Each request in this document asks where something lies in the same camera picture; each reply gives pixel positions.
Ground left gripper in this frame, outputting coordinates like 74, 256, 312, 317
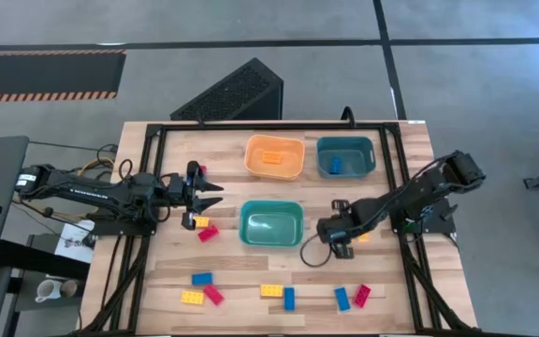
166, 161, 225, 231

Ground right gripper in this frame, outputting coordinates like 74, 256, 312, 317
316, 199, 362, 260

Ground green plastic bin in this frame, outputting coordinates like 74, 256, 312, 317
238, 199, 305, 248

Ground grey-blue plastic bin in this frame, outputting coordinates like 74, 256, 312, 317
315, 136, 377, 180

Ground yellow plastic bin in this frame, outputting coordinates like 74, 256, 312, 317
243, 134, 306, 182

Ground black mesh computer case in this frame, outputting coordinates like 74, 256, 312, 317
169, 56, 284, 122

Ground white paper sheet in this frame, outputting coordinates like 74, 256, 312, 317
53, 218, 96, 264

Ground brown cup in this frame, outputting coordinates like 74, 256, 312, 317
60, 279, 80, 300

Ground white mug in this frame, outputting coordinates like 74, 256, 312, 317
34, 278, 64, 304

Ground black hazard-striped floor mat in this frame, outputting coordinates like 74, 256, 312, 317
0, 49, 127, 104

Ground dark grey desk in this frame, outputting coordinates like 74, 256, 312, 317
0, 135, 31, 276

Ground grey side table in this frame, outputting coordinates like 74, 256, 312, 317
14, 269, 86, 314

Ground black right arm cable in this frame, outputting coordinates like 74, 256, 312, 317
299, 232, 335, 269

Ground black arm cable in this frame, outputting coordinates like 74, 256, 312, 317
299, 232, 335, 269
118, 158, 134, 183

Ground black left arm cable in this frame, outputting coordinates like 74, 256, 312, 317
118, 158, 134, 183

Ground black aluminium table frame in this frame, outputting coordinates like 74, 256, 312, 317
80, 120, 474, 337

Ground yellow cables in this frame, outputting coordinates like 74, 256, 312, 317
76, 156, 117, 178

